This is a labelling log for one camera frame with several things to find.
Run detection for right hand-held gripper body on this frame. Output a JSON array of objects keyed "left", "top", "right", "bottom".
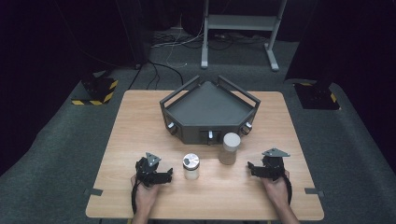
[{"left": 255, "top": 147, "right": 291, "bottom": 182}]

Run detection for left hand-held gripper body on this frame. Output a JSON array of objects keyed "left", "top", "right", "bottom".
[{"left": 134, "top": 151, "right": 171, "bottom": 189}]

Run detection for person's left hand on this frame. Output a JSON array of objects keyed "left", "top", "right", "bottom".
[{"left": 130, "top": 174, "right": 162, "bottom": 217}]

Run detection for person's right hand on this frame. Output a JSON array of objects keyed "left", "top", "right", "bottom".
[{"left": 261, "top": 170, "right": 291, "bottom": 210}]

